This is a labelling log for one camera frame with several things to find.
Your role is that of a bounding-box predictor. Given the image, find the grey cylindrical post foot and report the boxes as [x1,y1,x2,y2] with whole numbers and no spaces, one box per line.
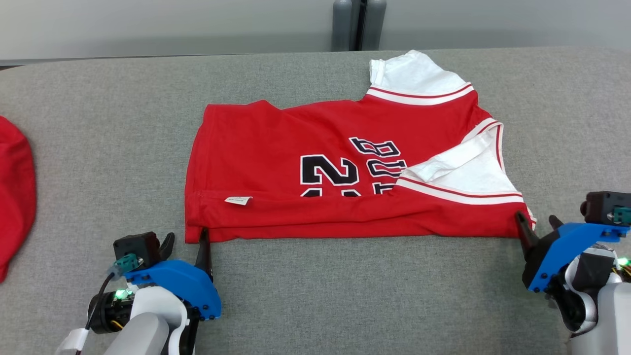
[361,0,387,51]
[332,0,353,52]

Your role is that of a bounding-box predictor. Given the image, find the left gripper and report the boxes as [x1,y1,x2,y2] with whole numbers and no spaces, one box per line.
[89,226,214,355]

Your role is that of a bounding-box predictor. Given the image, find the red shorts with white trim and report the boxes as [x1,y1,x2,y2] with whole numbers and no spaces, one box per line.
[0,116,37,283]

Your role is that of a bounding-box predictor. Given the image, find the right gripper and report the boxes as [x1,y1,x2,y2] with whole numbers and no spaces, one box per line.
[514,211,623,336]

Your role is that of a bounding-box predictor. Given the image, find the red Bulls basketball jersey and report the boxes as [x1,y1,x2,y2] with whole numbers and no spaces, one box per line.
[185,49,538,244]

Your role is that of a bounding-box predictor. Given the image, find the grey fabric upholstered bench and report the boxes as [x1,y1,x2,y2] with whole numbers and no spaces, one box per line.
[0,47,631,355]

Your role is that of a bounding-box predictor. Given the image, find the black cable with white wrap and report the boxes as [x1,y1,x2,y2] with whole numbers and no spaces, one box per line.
[54,271,119,355]

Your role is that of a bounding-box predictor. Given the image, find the grey partition post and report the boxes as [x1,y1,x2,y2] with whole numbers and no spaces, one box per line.
[352,0,368,51]

